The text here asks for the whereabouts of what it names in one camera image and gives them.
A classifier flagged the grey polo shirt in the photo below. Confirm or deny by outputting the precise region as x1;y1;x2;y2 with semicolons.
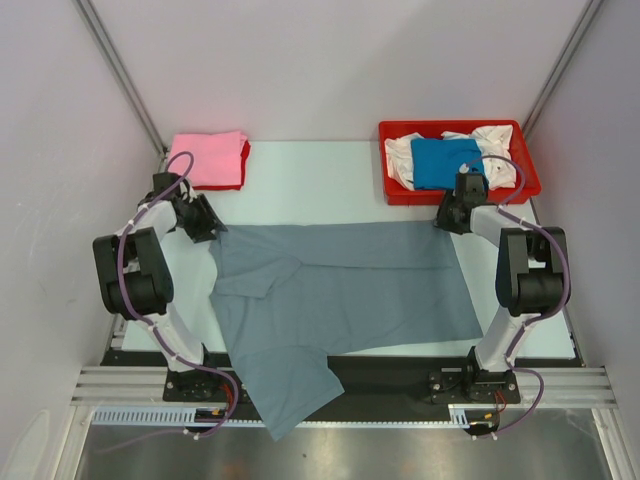
210;221;482;440

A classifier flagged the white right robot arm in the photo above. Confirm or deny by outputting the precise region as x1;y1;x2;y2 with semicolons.
434;173;571;401

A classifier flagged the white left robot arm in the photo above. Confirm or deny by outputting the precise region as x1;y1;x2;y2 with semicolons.
92;172;227;400

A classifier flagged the blue t-shirt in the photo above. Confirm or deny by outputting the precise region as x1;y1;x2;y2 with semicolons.
411;138;485;190

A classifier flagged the folded pink t-shirt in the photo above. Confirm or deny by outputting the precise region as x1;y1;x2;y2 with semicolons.
169;130;249;190

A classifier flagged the folded red t-shirt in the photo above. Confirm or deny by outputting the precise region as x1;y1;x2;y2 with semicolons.
198;139;251;191

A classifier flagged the white t-shirt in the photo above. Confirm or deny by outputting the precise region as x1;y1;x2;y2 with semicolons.
385;125;517;191

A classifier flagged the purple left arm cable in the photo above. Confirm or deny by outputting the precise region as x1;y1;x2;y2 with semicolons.
94;151;244;454

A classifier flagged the black mounting base plate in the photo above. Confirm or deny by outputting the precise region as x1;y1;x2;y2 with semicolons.
100;350;584;423

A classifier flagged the left aluminium corner post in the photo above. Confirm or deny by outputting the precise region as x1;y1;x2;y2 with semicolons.
71;0;167;158

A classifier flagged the aluminium corner post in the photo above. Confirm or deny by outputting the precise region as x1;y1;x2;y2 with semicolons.
522;0;608;140
71;0;167;158

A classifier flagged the aluminium frame rail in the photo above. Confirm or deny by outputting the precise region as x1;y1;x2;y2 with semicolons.
71;366;618;409

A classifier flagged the white slotted cable duct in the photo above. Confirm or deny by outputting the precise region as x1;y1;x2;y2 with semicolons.
92;406;470;430

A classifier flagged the right aluminium corner post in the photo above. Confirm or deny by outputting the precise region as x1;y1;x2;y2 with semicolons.
522;0;608;140

